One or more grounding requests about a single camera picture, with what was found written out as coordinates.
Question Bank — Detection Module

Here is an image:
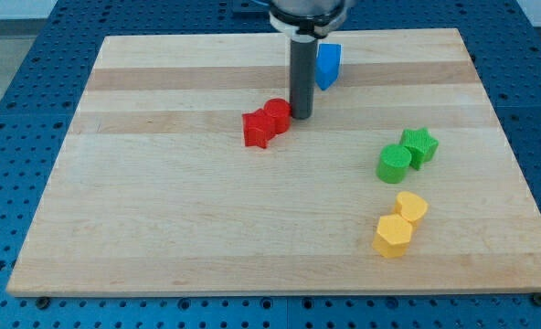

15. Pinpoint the yellow hexagon block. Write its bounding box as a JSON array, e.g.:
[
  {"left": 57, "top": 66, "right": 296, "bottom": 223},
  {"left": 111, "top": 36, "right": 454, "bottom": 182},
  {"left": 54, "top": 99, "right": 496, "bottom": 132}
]
[{"left": 372, "top": 214, "right": 414, "bottom": 258}]

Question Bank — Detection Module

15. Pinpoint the blue pointed block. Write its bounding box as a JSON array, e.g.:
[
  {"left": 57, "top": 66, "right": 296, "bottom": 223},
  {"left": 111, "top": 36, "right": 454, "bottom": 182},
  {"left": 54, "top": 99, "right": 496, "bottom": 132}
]
[{"left": 315, "top": 43, "right": 342, "bottom": 90}]

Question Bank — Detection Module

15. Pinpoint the green cylinder block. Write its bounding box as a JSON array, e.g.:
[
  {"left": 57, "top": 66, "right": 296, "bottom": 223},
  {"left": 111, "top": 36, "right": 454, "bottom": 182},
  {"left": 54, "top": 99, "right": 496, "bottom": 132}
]
[{"left": 376, "top": 144, "right": 412, "bottom": 184}]

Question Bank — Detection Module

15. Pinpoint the yellow heart block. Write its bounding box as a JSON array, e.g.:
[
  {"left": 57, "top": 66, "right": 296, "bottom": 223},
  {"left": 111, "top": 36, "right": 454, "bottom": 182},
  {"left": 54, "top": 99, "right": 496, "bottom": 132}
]
[{"left": 393, "top": 191, "right": 429, "bottom": 229}]

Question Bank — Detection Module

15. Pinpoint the red cylinder block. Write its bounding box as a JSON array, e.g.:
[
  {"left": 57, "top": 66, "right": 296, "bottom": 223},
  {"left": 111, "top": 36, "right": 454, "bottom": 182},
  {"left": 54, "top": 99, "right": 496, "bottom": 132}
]
[{"left": 263, "top": 98, "right": 291, "bottom": 134}]

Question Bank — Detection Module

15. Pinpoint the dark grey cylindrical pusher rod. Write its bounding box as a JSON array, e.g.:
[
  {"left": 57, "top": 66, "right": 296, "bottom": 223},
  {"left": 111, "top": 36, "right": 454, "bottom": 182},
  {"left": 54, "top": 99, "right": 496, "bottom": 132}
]
[{"left": 289, "top": 38, "right": 318, "bottom": 120}]

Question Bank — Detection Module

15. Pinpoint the green star block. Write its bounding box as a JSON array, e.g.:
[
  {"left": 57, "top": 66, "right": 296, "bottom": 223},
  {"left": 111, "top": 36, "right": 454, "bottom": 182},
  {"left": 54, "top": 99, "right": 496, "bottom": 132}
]
[{"left": 399, "top": 127, "right": 439, "bottom": 170}]

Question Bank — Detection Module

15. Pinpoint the red star block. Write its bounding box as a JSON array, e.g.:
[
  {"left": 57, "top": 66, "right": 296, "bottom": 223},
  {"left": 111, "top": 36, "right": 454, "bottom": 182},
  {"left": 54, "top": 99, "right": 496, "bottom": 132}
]
[{"left": 242, "top": 109, "right": 276, "bottom": 149}]

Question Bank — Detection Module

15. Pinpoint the wooden board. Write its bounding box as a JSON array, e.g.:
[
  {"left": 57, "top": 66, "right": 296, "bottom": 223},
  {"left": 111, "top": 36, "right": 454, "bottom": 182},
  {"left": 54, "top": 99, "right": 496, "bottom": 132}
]
[{"left": 7, "top": 28, "right": 541, "bottom": 297}]

